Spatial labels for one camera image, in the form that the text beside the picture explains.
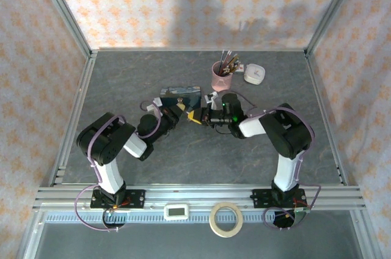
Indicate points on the starry night painted box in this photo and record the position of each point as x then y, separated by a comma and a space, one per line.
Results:
183, 92

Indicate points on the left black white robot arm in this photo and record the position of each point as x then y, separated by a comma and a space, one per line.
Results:
107, 140

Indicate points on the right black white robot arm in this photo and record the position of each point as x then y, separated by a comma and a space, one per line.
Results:
287, 137

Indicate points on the pink pencil cup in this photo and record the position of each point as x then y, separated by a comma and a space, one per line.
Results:
221, 80

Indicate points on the small red white card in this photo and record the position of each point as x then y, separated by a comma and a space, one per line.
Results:
241, 68

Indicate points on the colour pencil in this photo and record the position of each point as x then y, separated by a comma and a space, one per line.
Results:
236, 66
232, 61

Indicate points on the white square desk clock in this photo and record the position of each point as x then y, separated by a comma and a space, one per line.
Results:
254, 73

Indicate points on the thin paint brush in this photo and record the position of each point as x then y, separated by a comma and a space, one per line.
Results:
227, 59
222, 59

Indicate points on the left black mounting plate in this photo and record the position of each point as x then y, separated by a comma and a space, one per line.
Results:
134, 199

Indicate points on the black mounting plate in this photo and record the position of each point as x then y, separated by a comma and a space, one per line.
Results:
262, 198
134, 199

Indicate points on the white digital timer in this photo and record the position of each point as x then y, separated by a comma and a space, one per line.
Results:
176, 211

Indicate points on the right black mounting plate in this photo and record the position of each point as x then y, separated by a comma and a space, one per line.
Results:
262, 198

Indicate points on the roll of masking tape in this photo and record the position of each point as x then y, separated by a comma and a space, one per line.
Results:
214, 225

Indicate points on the green circuit board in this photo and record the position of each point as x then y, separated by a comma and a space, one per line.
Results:
301, 214

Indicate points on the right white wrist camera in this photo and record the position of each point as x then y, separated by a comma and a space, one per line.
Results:
210, 98

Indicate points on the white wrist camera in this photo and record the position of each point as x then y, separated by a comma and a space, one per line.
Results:
210, 98
154, 104

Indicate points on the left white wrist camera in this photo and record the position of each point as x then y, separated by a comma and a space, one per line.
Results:
154, 104

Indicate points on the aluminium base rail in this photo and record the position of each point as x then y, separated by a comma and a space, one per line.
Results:
198, 195

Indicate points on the aluminium side rail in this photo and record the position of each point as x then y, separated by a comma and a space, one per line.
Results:
320, 97
81, 97

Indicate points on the aluminium frame post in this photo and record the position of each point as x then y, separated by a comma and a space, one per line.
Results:
331, 11
64, 11

